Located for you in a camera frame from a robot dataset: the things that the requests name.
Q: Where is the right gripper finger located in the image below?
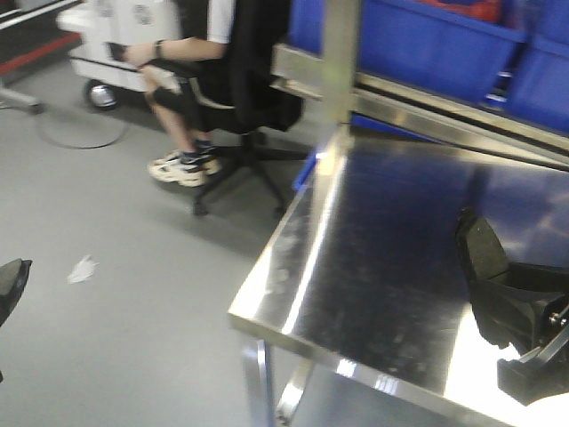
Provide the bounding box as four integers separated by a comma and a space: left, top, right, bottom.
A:
497, 328, 568, 406

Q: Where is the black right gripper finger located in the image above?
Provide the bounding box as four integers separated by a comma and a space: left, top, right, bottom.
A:
469, 262, 568, 351

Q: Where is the grey brake pad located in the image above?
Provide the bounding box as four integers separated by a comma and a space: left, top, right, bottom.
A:
453, 207, 519, 350
1, 259, 33, 324

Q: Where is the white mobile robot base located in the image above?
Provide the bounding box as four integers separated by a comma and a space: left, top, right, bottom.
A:
56, 0, 181, 110

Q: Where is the blue plastic bin right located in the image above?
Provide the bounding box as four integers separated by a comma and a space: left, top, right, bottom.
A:
486, 26, 569, 134

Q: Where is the blue plastic bin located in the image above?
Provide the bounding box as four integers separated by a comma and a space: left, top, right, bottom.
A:
289, 1, 528, 103
486, 26, 569, 134

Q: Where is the blue plastic bin left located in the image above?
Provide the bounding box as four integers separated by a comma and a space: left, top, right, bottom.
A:
289, 1, 528, 103

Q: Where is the black office chair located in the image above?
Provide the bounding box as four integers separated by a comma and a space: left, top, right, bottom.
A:
146, 0, 312, 217

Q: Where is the person in beige shorts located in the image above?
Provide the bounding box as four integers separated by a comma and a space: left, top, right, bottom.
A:
124, 1, 236, 187

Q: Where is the crumpled white paper scrap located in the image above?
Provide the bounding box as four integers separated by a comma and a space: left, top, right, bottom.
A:
67, 254, 99, 284

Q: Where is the stainless steel rack frame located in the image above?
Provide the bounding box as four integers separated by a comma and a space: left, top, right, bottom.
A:
272, 1, 568, 171

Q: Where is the black floor cable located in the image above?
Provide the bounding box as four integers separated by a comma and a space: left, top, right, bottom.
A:
35, 110, 130, 150

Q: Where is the red conveyor frame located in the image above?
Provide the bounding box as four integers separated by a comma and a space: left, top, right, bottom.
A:
1, 1, 82, 77

